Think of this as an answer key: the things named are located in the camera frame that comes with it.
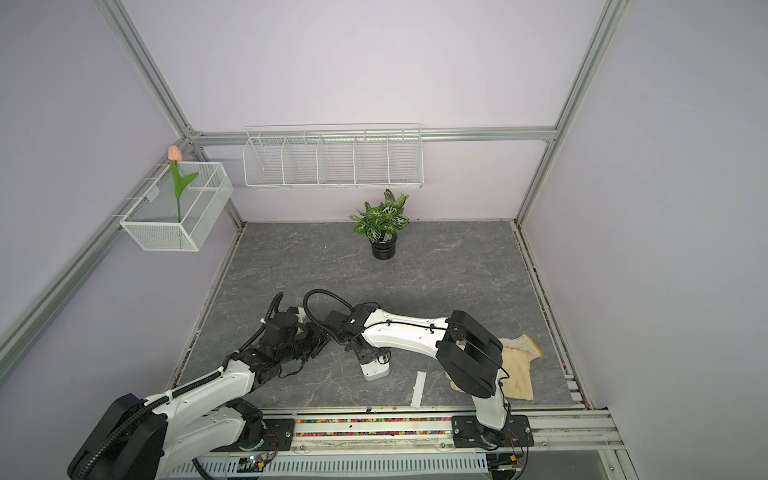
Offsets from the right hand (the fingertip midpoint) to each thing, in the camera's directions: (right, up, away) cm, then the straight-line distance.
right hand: (377, 345), depth 84 cm
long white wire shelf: (-13, +59, +14) cm, 62 cm away
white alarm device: (-1, -5, -5) cm, 7 cm away
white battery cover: (+12, -11, -4) cm, 16 cm away
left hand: (-11, +3, 0) cm, 12 cm away
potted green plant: (+1, +35, +4) cm, 35 cm away
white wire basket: (-54, +35, -12) cm, 65 cm away
